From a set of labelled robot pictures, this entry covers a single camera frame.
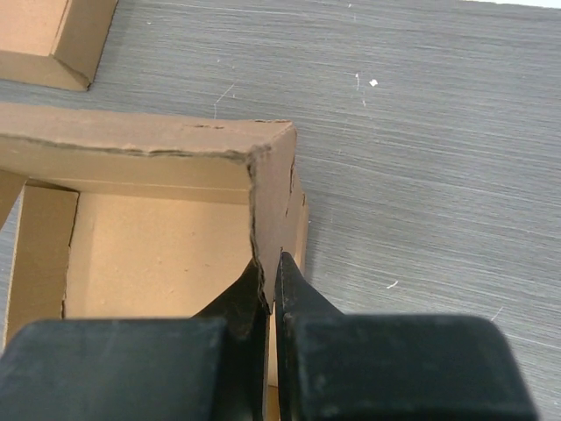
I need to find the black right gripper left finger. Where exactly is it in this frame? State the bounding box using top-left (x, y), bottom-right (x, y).
top-left (1, 263), bottom-right (269, 420)

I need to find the closed brown cardboard box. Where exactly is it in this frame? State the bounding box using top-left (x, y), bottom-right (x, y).
top-left (1, 0), bottom-right (117, 91)

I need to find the brown cardboard box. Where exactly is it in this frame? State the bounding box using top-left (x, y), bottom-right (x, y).
top-left (1, 103), bottom-right (308, 419)
top-left (1, 0), bottom-right (117, 91)

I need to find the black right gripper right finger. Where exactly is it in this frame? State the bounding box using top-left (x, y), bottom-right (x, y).
top-left (275, 253), bottom-right (539, 420)

